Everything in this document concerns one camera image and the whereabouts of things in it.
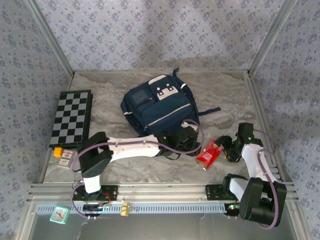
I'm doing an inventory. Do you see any navy blue backpack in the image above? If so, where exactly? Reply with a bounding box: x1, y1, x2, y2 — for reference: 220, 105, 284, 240
119, 67, 222, 138

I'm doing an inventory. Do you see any aluminium side rail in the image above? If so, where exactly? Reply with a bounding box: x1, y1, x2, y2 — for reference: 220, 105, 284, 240
246, 70, 292, 185

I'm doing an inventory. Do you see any red white card box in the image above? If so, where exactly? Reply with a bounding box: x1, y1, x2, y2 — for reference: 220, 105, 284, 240
56, 149, 77, 169

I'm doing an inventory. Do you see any grey slotted cable duct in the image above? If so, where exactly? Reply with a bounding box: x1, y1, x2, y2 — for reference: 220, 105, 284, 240
36, 202, 241, 215

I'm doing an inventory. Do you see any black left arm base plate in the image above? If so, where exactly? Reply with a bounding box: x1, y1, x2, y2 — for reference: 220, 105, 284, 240
72, 184, 119, 202

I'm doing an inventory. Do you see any green alarm clock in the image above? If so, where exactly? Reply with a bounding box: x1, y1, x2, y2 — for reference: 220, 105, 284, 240
49, 206, 70, 225

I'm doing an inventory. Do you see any grey metal panel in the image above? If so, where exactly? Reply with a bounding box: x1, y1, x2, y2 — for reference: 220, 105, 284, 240
24, 213, 301, 240

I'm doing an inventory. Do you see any aluminium frame post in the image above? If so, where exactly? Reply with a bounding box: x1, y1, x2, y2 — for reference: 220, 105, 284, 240
26, 0, 75, 77
248, 0, 300, 77

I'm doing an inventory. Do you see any black grey chessboard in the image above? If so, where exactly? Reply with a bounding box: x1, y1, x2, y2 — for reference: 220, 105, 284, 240
49, 89, 95, 148

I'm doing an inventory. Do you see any tan connector block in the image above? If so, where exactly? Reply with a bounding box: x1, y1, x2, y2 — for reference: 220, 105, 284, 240
120, 202, 132, 217

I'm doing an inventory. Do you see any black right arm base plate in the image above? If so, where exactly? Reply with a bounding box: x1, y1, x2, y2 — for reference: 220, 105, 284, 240
205, 184, 252, 202

